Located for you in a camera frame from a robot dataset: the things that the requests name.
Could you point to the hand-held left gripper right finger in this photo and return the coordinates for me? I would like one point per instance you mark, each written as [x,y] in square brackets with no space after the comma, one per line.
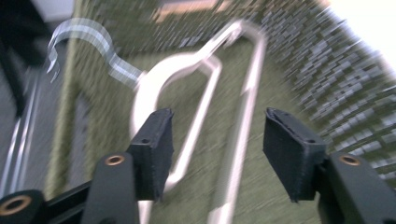
[292,155]

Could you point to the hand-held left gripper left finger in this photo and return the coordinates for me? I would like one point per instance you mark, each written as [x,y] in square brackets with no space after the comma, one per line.
[152,155]

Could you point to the green woven basket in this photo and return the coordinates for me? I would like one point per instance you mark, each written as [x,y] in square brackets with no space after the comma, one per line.
[280,77]

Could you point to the cream and green clothes hanger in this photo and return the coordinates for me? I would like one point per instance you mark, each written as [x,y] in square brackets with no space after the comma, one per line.
[174,67]

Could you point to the metal stand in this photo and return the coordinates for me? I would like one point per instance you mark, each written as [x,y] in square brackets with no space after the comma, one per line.
[18,146]

